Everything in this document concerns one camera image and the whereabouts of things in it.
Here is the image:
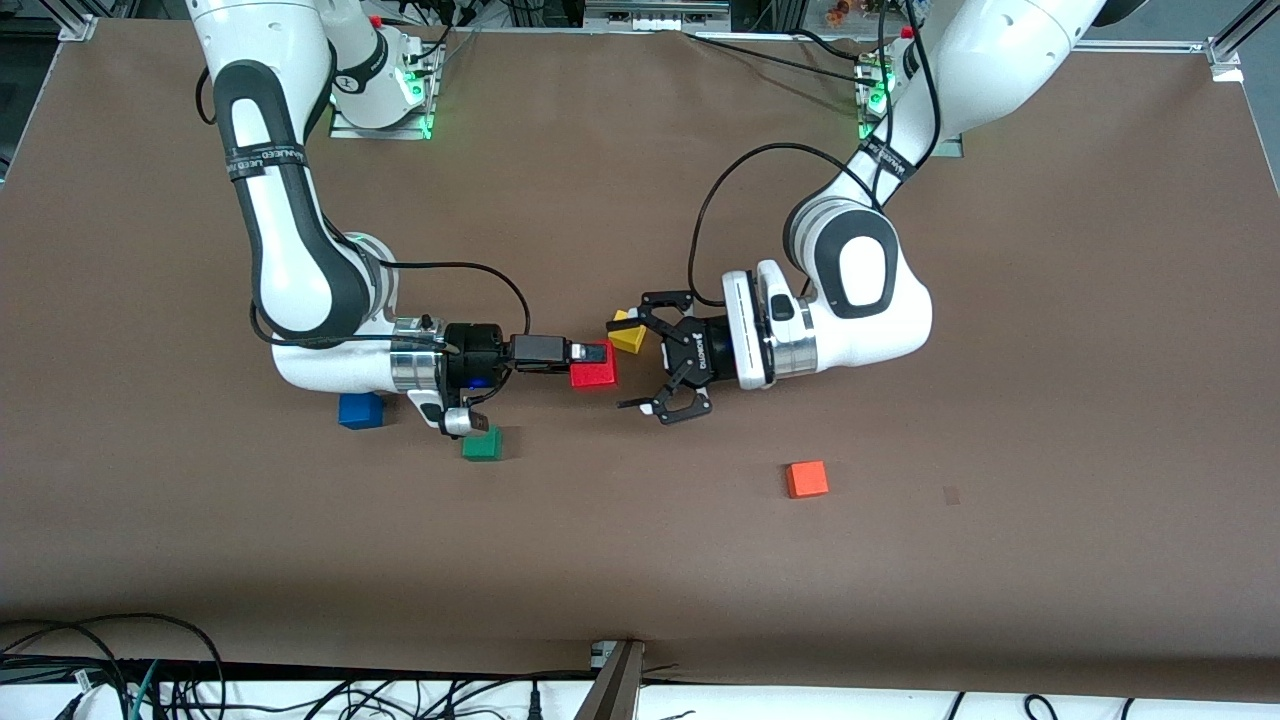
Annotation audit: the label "black looped floor cable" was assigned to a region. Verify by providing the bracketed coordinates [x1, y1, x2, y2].
[0, 612, 227, 720]

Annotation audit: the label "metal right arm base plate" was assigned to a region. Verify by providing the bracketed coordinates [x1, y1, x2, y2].
[329, 45, 435, 142]

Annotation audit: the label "grey metal power strip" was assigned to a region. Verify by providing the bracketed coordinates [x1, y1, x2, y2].
[584, 0, 732, 32]

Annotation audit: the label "red wooden cube block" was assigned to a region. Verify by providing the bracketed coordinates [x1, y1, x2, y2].
[569, 339, 620, 392]

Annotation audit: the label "yellow wooden cube block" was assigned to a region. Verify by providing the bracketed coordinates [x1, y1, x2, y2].
[607, 309, 648, 355]

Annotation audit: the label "teal floor cable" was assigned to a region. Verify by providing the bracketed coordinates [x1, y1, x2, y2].
[127, 659, 162, 720]

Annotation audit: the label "long black base cable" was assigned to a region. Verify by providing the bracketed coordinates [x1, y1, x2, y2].
[684, 30, 873, 87]

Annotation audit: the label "blue wooden cube block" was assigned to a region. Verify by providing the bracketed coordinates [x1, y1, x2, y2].
[338, 392, 387, 431]

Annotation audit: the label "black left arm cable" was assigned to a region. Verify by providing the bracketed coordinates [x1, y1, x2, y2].
[687, 0, 942, 307]

